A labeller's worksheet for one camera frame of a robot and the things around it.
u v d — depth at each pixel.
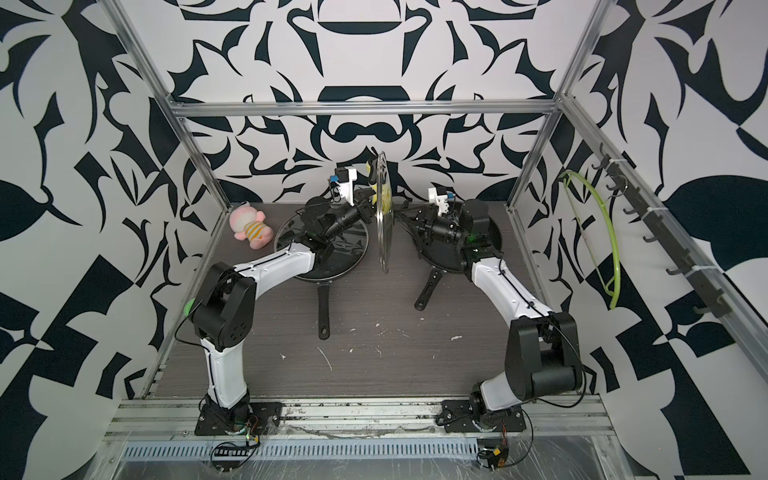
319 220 0.66
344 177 0.70
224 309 0.51
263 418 0.74
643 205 0.60
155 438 0.74
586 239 0.79
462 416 0.74
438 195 0.75
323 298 0.85
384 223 0.61
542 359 0.44
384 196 0.75
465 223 0.64
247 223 1.05
